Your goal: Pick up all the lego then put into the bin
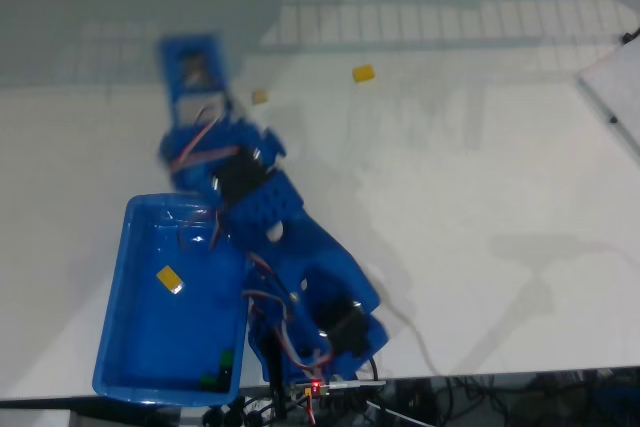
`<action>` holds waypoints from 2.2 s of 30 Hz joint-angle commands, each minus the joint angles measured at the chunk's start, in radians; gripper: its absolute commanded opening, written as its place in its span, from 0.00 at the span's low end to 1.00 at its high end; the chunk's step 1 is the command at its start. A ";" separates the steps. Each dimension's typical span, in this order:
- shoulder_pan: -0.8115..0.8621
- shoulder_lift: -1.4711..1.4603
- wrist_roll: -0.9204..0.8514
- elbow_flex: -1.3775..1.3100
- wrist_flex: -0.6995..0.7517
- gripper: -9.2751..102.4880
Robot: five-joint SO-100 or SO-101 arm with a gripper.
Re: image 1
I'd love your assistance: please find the blue plastic bin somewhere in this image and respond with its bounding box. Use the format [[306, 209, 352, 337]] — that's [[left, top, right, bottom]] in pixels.
[[91, 192, 252, 408]]

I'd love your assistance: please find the black camera cable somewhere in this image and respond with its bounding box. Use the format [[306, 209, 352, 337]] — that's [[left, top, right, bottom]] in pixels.
[[364, 352, 383, 383]]

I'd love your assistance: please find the red white black servo wire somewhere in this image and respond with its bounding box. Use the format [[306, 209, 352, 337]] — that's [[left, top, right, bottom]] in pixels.
[[178, 205, 234, 254], [166, 105, 242, 174]]

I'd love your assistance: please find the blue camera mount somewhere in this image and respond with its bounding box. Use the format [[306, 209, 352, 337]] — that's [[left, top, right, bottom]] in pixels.
[[157, 33, 232, 124]]

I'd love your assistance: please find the white board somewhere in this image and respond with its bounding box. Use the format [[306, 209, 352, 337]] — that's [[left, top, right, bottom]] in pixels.
[[574, 39, 640, 169]]

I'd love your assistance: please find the white floor cable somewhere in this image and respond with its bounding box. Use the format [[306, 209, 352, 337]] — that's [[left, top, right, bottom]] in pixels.
[[365, 398, 432, 427]]

